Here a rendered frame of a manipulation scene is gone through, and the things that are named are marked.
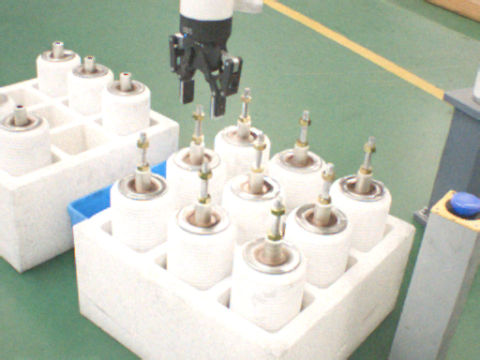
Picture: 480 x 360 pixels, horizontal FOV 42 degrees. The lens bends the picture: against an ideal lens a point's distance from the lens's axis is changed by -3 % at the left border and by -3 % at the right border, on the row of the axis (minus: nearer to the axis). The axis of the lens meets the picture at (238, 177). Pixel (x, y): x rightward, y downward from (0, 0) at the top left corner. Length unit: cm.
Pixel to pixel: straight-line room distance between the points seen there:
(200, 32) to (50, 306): 53
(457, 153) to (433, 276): 46
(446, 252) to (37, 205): 68
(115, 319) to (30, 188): 27
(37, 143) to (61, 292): 26
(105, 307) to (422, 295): 48
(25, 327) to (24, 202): 21
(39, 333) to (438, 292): 62
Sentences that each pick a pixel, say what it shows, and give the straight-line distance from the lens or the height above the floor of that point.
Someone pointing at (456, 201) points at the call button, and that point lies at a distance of 87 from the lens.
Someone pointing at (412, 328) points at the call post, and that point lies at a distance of 98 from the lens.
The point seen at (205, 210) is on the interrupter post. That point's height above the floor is 27.
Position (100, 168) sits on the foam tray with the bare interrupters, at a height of 15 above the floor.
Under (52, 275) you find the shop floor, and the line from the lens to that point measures 120.
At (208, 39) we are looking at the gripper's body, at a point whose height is 47.
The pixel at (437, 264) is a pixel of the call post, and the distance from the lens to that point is 90.
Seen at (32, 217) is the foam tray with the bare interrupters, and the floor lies 11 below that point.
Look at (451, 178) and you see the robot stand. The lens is 135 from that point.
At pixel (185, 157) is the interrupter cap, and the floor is 25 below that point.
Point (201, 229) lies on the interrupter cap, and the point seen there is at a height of 25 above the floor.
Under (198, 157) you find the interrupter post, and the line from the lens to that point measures 101.
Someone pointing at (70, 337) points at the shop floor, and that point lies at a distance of 107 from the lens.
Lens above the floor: 75
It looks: 30 degrees down
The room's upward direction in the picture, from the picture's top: 5 degrees clockwise
